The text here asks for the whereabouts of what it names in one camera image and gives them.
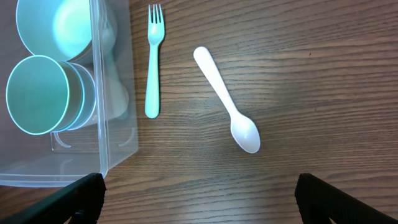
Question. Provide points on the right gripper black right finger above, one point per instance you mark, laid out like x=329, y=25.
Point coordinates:
x=320, y=202

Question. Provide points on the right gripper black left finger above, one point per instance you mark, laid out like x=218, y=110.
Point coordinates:
x=79, y=202

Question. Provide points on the pink plastic spoon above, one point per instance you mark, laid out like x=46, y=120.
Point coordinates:
x=243, y=129

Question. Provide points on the blue plastic cup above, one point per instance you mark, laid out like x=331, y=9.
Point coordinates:
x=76, y=96

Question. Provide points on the pink plastic cup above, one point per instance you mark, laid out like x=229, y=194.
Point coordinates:
x=116, y=96

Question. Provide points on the green plastic cup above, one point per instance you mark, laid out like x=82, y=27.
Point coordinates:
x=37, y=95

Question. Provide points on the green plastic bowl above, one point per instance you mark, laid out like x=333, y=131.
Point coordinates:
x=59, y=29

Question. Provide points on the green plastic fork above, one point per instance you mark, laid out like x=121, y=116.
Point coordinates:
x=156, y=34

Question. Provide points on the clear plastic container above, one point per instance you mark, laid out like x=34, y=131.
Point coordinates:
x=57, y=159

